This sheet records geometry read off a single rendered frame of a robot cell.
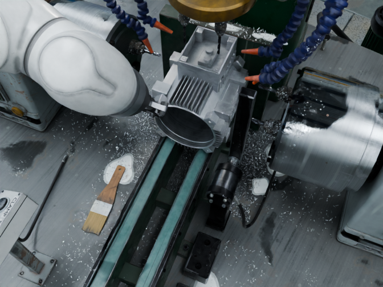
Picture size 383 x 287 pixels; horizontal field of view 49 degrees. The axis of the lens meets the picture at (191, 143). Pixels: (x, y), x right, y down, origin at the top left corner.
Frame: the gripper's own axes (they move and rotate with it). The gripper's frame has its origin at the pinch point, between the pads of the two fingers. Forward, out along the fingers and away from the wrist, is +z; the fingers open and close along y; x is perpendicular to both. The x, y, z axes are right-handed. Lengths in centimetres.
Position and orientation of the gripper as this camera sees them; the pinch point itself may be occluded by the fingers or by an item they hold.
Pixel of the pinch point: (154, 108)
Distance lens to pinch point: 92.1
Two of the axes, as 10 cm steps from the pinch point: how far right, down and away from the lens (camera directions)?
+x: -3.3, 9.4, 0.1
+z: 1.8, 0.5, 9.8
